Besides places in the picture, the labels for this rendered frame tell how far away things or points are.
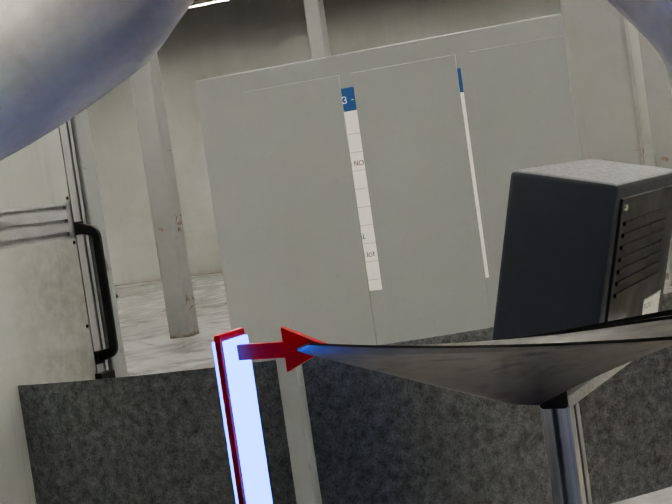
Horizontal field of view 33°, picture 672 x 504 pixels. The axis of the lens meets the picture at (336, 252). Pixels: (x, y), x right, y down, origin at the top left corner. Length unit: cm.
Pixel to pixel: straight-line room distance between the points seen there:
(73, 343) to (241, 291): 445
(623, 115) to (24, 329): 286
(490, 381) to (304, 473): 164
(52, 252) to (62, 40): 182
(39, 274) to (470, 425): 99
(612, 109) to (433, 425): 264
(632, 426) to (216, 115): 494
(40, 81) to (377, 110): 590
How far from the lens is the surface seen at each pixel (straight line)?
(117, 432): 239
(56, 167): 265
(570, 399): 111
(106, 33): 79
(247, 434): 63
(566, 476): 114
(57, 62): 80
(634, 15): 75
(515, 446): 233
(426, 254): 663
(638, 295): 126
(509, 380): 63
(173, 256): 1178
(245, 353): 62
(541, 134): 647
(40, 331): 256
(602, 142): 471
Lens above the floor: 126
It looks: 3 degrees down
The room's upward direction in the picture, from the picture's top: 8 degrees counter-clockwise
